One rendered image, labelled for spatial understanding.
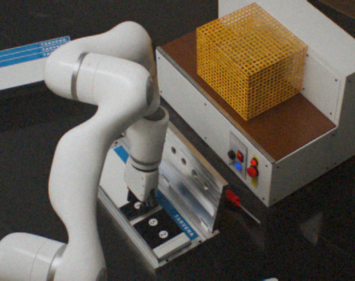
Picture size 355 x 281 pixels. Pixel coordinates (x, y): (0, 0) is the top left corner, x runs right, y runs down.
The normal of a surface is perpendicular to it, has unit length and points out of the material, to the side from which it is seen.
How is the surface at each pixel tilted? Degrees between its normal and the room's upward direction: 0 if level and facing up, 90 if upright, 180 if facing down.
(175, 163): 79
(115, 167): 0
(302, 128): 0
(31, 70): 0
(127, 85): 32
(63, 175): 37
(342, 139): 90
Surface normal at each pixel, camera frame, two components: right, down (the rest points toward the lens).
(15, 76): -0.04, -0.67
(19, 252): -0.13, -0.48
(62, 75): -0.33, 0.18
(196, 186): -0.82, 0.29
